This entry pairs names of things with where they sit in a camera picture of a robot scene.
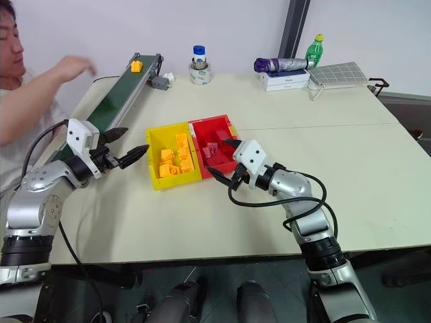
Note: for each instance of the white bottle blue cap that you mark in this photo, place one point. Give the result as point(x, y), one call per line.
point(199, 54)

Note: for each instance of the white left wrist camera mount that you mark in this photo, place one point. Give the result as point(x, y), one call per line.
point(76, 132)

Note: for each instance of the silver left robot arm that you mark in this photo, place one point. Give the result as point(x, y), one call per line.
point(37, 202)

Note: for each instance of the black table clamp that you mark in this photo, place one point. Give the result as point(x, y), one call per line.
point(380, 85)

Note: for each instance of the red toy block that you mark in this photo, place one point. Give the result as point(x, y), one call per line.
point(209, 150)
point(219, 161)

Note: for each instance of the dark rounded shape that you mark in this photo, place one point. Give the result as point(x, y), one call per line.
point(252, 303)
point(178, 303)

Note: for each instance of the person's head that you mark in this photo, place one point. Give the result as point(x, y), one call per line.
point(10, 47)

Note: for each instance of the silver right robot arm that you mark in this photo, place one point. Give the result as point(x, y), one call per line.
point(309, 222)

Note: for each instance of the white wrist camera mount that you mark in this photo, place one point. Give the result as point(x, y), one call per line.
point(250, 158)
point(76, 132)

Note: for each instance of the yellow toy block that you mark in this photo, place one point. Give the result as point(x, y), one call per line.
point(182, 140)
point(184, 154)
point(136, 66)
point(167, 156)
point(169, 171)
point(186, 166)

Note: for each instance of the white phone box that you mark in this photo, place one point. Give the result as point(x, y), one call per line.
point(286, 76)
point(286, 86)

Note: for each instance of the green plastic bottle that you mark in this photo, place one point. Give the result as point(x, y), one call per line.
point(314, 50)

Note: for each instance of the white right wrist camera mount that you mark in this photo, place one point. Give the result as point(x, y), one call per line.
point(250, 158)

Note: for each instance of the person's bare hand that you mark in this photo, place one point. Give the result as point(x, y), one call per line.
point(75, 65)

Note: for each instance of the yellow plastic bin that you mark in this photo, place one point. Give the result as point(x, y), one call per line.
point(158, 141)

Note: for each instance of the grey metal post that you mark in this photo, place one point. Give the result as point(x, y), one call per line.
point(293, 28)

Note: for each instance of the person's bare forearm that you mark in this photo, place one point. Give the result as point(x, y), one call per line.
point(30, 104)

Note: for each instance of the red plastic bin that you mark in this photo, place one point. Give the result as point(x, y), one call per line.
point(210, 129)

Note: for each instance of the person in white shirt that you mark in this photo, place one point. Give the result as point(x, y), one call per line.
point(13, 161)

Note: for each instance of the crumpled white paper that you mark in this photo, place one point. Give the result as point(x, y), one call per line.
point(170, 77)

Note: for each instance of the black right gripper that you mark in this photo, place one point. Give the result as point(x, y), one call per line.
point(239, 176)

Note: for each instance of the wide tape roll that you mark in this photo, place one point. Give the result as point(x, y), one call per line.
point(200, 75)

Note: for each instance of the folded purple umbrella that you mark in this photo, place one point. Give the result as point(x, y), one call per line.
point(283, 64)

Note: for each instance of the green conveyor belt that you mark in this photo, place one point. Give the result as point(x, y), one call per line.
point(114, 97)

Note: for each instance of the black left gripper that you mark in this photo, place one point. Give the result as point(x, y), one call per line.
point(105, 161)

